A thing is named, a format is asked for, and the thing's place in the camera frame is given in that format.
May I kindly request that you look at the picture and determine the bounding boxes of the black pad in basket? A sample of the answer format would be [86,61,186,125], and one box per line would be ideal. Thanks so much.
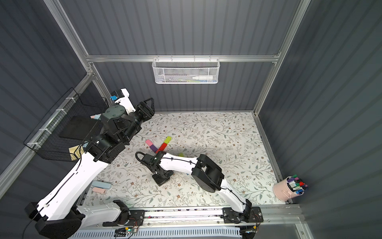
[59,116,102,140]

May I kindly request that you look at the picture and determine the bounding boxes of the black wire basket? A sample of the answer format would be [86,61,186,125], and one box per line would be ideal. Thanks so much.
[23,88,108,162]

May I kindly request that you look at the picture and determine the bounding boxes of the white bottle in basket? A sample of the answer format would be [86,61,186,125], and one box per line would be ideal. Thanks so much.
[193,75,213,82]

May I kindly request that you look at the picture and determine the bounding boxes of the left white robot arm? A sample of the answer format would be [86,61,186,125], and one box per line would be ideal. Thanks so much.
[25,89,155,239]

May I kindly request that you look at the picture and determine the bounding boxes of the pink block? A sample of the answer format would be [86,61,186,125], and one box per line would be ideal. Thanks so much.
[145,139,153,147]

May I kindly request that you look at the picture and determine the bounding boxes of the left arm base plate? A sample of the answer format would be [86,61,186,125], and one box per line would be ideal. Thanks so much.
[102,210,145,227]

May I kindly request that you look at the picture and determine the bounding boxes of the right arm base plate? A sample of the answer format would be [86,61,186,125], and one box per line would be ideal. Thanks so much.
[220,207,264,224]

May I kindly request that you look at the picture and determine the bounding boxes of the yellow sticky note pad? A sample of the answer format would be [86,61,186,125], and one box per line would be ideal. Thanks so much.
[69,145,84,161]

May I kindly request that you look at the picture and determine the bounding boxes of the white wire mesh basket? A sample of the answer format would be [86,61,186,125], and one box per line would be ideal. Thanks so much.
[152,58,220,84]

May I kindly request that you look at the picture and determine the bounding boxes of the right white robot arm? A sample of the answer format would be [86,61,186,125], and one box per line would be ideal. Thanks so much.
[135,151,252,223]

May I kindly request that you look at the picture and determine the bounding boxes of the pink marker cup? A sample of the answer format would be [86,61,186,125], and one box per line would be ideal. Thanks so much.
[273,174,308,201]

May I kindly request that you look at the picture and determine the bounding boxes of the long red block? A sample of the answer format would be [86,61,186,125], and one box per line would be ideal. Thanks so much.
[158,143,168,151]

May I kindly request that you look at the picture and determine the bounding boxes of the pastel eraser blocks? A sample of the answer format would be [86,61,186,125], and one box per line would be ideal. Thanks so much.
[91,181,112,194]

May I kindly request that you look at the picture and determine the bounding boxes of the purple block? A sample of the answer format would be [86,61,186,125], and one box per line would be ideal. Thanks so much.
[149,145,158,152]

